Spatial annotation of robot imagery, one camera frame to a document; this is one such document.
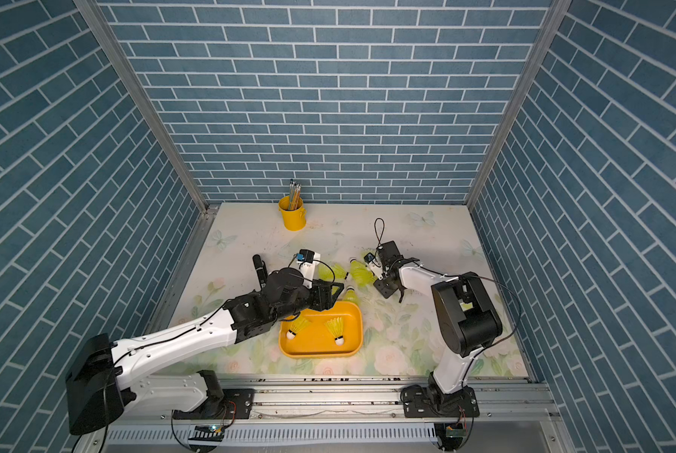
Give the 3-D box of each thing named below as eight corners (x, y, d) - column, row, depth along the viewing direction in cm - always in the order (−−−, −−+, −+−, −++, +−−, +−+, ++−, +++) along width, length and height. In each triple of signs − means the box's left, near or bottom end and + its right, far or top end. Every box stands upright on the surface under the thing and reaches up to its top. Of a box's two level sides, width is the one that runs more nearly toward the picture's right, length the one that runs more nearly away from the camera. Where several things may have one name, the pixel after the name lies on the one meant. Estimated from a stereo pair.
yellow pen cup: (282, 230, 115) (276, 210, 106) (285, 216, 121) (280, 195, 112) (305, 230, 115) (301, 210, 106) (307, 216, 121) (304, 195, 112)
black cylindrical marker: (262, 291, 98) (258, 283, 93) (255, 264, 105) (251, 255, 101) (272, 287, 99) (269, 279, 94) (265, 261, 106) (261, 252, 101)
